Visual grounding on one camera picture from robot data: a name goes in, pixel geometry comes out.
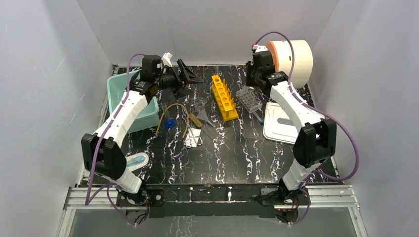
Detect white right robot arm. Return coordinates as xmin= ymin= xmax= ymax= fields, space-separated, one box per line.
xmin=246 ymin=50 xmax=336 ymax=204

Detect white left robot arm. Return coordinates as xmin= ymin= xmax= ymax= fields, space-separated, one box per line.
xmin=81 ymin=53 xmax=203 ymax=205

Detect clear glass beaker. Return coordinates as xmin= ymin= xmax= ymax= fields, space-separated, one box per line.
xmin=194 ymin=97 xmax=207 ymax=113

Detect cream cylindrical drum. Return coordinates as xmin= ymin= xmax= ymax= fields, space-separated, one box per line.
xmin=266 ymin=40 xmax=313 ymax=89

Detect brown rubber tubing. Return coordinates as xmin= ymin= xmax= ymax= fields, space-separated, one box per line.
xmin=155 ymin=103 xmax=190 ymax=138

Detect brown test tube brush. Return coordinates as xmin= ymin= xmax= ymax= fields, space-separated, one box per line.
xmin=189 ymin=114 xmax=202 ymax=128

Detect clear plastic funnel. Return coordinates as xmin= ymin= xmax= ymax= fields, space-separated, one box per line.
xmin=197 ymin=110 xmax=216 ymax=129

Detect clear acrylic tube rack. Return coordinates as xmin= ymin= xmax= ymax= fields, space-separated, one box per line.
xmin=236 ymin=86 xmax=262 ymax=113

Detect blue round cap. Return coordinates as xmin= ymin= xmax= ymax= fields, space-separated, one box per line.
xmin=164 ymin=118 xmax=176 ymax=129

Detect teal plastic bin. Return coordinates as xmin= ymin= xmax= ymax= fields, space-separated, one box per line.
xmin=106 ymin=68 xmax=161 ymax=133

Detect yellow test tube rack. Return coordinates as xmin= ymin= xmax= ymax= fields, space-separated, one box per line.
xmin=211 ymin=75 xmax=239 ymax=122

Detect white plastic bin lid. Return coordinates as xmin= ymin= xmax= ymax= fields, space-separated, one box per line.
xmin=263 ymin=102 xmax=298 ymax=144

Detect packaged blue pipette bulb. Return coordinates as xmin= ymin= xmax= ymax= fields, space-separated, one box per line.
xmin=126 ymin=153 xmax=149 ymax=172

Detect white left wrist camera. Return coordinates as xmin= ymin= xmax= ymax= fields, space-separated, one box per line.
xmin=161 ymin=52 xmax=173 ymax=68

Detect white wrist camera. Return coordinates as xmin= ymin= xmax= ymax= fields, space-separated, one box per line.
xmin=161 ymin=52 xmax=173 ymax=68
xmin=251 ymin=44 xmax=268 ymax=54

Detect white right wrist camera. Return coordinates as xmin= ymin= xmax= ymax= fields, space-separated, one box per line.
xmin=251 ymin=44 xmax=268 ymax=54

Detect aluminium frame rail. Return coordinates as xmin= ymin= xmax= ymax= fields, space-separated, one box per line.
xmin=64 ymin=184 xmax=359 ymax=210

